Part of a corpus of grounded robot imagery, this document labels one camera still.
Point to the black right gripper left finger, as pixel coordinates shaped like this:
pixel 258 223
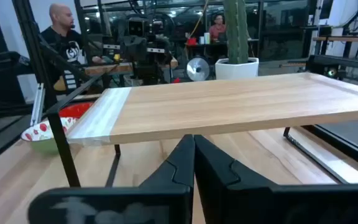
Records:
pixel 154 205

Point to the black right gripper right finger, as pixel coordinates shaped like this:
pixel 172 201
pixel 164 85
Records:
pixel 247 205

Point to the white bowl with red fruits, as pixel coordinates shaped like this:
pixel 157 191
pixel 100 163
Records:
pixel 39 137

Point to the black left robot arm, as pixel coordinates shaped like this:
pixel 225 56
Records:
pixel 151 73

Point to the wooden desk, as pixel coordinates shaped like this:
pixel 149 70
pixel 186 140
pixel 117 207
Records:
pixel 110 68

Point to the red container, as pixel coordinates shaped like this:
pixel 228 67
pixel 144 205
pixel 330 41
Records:
pixel 191 41

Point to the silver round disc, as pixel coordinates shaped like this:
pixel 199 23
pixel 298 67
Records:
pixel 197 69

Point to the person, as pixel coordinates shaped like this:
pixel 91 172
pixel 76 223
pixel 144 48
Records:
pixel 61 40
pixel 217 29

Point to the tall green cactus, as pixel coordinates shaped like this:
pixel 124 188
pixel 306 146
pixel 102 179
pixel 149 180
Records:
pixel 235 31

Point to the white plant pot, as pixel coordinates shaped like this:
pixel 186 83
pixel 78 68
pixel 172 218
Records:
pixel 236 71

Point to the wooden workbench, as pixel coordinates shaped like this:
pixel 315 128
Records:
pixel 346 39

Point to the wooden shelf with black frame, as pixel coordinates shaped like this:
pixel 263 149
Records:
pixel 228 105

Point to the silver aluminium bracket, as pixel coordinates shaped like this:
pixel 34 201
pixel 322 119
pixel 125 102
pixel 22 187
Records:
pixel 37 104

